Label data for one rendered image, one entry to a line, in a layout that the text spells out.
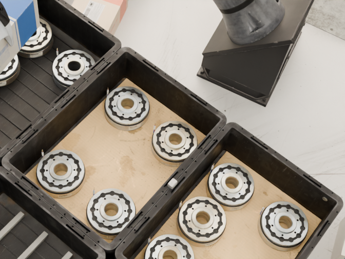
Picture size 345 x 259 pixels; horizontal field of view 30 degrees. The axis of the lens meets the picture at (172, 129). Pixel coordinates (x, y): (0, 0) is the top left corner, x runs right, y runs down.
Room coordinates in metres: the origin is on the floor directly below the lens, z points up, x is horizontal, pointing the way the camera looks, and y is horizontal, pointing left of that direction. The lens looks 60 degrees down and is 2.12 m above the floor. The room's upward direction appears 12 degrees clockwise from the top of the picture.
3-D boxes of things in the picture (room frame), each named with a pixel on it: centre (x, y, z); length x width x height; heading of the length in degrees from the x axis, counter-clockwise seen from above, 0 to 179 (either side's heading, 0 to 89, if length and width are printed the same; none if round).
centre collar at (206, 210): (0.53, -0.10, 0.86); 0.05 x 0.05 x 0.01
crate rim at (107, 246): (0.64, 0.11, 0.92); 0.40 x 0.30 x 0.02; 152
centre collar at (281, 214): (0.56, -0.27, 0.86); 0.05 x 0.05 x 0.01
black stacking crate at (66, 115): (0.64, 0.11, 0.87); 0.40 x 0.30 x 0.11; 152
